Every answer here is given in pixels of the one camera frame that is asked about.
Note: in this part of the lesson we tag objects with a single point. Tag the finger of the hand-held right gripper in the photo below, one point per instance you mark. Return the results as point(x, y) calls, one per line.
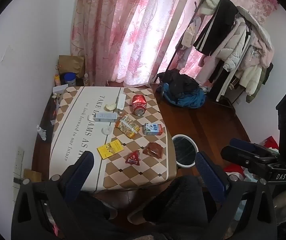
point(241, 143)
point(235, 155)

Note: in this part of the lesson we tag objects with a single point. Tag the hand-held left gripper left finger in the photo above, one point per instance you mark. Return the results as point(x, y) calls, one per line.
point(80, 170)

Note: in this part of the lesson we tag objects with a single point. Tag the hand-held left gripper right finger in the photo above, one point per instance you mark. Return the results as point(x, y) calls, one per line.
point(210, 172)

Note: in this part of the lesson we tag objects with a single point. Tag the white round trash bin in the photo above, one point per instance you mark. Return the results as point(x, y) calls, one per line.
point(185, 151)

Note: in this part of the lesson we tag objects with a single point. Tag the white carton box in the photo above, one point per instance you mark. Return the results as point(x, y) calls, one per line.
point(105, 116)

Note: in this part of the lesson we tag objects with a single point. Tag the orange snack packet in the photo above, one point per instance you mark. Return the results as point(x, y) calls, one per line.
point(128, 125)

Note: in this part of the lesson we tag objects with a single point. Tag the red soda can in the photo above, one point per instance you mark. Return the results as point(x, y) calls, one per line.
point(139, 104)

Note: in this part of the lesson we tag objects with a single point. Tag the yellow paper packet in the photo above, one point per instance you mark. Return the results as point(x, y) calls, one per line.
point(109, 150)

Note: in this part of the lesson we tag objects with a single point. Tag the person's right leg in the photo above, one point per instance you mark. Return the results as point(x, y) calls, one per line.
point(175, 202)

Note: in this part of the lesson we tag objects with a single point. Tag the person's leg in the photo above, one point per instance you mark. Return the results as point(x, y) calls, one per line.
point(90, 215)
point(175, 202)

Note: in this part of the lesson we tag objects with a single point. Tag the person's left leg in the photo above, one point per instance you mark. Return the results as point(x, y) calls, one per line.
point(90, 215)

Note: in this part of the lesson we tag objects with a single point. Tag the white round lid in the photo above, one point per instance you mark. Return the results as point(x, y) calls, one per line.
point(107, 130)

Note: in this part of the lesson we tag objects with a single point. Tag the checkered printed tablecloth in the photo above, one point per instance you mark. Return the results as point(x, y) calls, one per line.
point(80, 120)

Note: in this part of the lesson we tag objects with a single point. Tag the small red snack packet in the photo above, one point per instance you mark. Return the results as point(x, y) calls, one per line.
point(133, 158)

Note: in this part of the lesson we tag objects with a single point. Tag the white spray bottle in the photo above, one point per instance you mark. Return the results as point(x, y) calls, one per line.
point(41, 132)

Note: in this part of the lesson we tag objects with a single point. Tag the olive green coat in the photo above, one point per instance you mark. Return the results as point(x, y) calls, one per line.
point(258, 87)

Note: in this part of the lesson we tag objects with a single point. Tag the black clothes rack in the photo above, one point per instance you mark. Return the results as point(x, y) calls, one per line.
point(223, 90)

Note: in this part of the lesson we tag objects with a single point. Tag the brown crumpled wrapper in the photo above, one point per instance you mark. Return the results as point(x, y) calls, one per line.
point(154, 150)

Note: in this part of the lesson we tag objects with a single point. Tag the cream puffer jacket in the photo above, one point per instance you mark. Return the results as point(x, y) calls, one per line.
point(250, 77)

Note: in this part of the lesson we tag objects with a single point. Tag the blue milk carton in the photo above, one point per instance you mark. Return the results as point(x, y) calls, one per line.
point(153, 128)

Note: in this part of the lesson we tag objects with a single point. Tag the blue jacket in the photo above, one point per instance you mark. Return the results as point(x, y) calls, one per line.
point(185, 98)

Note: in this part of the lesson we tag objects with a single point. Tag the grey slipper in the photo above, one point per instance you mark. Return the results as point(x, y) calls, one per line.
point(136, 217)

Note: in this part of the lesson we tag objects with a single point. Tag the long white box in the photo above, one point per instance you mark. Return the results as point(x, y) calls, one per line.
point(121, 101)

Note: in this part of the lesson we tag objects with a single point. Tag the pink fluffy jacket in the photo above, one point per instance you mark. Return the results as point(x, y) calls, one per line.
point(261, 55)

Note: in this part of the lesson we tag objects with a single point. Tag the black garment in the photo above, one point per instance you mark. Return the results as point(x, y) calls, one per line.
point(178, 81)

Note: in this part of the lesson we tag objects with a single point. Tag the clear bottle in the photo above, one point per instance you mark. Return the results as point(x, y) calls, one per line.
point(85, 79)

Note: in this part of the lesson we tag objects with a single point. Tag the blue white tub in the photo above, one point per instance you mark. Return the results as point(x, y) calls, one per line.
point(69, 79)

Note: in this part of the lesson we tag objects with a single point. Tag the orange bottle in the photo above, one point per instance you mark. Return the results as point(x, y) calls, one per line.
point(56, 79)

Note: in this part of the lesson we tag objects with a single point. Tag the pale grey long puffer coat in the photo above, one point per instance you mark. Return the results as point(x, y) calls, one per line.
point(233, 45)

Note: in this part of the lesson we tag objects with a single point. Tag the brown paper bag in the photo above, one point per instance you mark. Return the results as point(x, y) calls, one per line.
point(70, 63)

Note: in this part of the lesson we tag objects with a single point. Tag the black white-striped pants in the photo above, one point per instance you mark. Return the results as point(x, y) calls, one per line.
point(215, 27)

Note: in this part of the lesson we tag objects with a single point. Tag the white puffer coat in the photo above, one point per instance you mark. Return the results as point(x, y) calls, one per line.
point(208, 1)

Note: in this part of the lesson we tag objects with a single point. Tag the pink floral curtain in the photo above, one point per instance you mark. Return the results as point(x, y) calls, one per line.
point(133, 30)

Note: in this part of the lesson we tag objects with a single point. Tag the white wall socket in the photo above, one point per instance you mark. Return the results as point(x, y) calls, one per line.
point(19, 158)

